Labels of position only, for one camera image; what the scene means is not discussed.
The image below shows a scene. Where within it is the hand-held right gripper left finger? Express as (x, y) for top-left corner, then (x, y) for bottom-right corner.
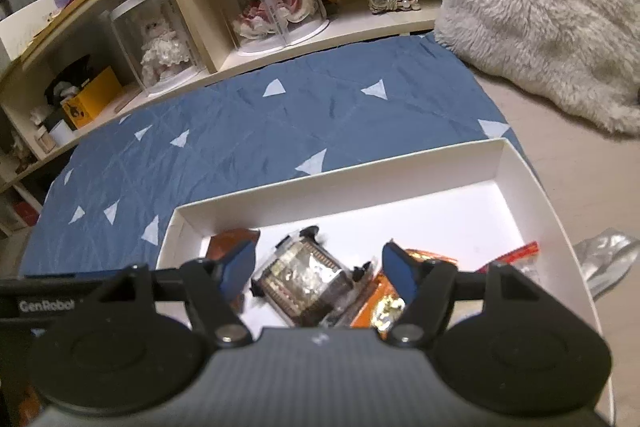
(97, 239), (258, 348)

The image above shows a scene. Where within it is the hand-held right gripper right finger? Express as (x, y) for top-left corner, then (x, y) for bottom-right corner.
(382, 243), (543, 349)

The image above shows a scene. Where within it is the brown square snack packet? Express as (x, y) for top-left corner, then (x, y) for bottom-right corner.
(207, 228), (261, 313)

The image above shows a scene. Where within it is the large orange snack packet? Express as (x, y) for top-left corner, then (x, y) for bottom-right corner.
(350, 272), (416, 340)

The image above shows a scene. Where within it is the white cardboard box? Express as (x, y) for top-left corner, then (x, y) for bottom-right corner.
(156, 137), (616, 427)

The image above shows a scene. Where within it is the dark clear-wrapped snack packet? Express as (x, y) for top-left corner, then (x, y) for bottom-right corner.
(250, 226), (373, 330)

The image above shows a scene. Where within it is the red snack packet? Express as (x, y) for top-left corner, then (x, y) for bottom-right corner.
(475, 241), (542, 275)

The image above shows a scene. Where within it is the red box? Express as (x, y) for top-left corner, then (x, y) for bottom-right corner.
(12, 202), (38, 225)

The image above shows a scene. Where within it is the blue triangle-print blanket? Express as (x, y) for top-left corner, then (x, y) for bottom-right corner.
(17, 32), (541, 280)

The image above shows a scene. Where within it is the brown decorative figure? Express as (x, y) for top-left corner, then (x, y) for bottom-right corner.
(10, 127), (33, 172)

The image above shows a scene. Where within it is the white paper cup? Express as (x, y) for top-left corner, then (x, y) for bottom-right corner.
(47, 119), (77, 146)

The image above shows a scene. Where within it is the dark tissue box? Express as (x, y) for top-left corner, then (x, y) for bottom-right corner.
(30, 104), (63, 130)

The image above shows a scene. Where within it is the yellow cardboard box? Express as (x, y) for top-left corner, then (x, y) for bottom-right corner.
(61, 67), (125, 130)

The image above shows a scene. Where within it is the silver foil bag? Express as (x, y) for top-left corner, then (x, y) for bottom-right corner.
(572, 229), (640, 298)

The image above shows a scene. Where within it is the black bag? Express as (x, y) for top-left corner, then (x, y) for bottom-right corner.
(44, 54), (101, 108)

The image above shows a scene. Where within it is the white dress doll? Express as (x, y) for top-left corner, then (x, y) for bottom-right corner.
(139, 17), (193, 82)

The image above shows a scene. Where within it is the wooden shelf unit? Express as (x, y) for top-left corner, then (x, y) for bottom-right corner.
(0, 0), (443, 238)

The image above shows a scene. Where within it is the white storage box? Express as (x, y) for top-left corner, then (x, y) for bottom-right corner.
(0, 4), (56, 62)

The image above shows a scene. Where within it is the silver beaded ornament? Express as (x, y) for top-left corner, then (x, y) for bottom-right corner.
(367, 0), (423, 14)

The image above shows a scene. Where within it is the doll in clear case left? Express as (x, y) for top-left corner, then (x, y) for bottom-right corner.
(100, 0), (201, 96)

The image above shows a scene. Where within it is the fluffy white pillow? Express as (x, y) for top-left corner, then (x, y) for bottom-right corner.
(434, 0), (640, 138)

